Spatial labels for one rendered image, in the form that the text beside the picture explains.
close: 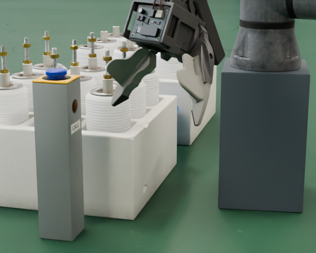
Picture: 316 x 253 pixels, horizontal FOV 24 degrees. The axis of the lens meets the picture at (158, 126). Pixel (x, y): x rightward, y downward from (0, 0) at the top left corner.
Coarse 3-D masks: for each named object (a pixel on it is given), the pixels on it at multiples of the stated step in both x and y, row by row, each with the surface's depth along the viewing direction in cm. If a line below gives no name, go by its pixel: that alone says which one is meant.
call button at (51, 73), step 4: (52, 68) 138; (56, 68) 138; (60, 68) 138; (48, 72) 135; (52, 72) 135; (56, 72) 135; (60, 72) 135; (64, 72) 136; (48, 76) 136; (52, 76) 135; (56, 76) 135; (60, 76) 135; (64, 76) 136
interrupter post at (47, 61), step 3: (45, 57) 180; (48, 57) 180; (45, 60) 180; (48, 60) 180; (51, 60) 180; (45, 63) 180; (48, 63) 180; (51, 63) 181; (45, 66) 180; (48, 66) 180; (51, 66) 181
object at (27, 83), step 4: (12, 80) 167; (16, 80) 167; (20, 80) 166; (24, 80) 166; (28, 80) 166; (24, 84) 166; (28, 84) 166; (28, 88) 166; (32, 88) 167; (28, 92) 167; (32, 92) 167; (28, 96) 167; (32, 96) 167; (28, 100) 167; (32, 100) 167; (32, 104) 168; (32, 108) 168
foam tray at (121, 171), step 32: (160, 96) 182; (0, 128) 154; (32, 128) 153; (160, 128) 168; (0, 160) 156; (32, 160) 154; (96, 160) 150; (128, 160) 148; (160, 160) 170; (0, 192) 158; (32, 192) 156; (96, 192) 152; (128, 192) 150
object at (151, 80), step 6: (156, 72) 175; (144, 78) 171; (150, 78) 172; (156, 78) 174; (150, 84) 173; (156, 84) 174; (150, 90) 173; (156, 90) 175; (150, 96) 173; (156, 96) 175; (150, 102) 174; (156, 102) 175
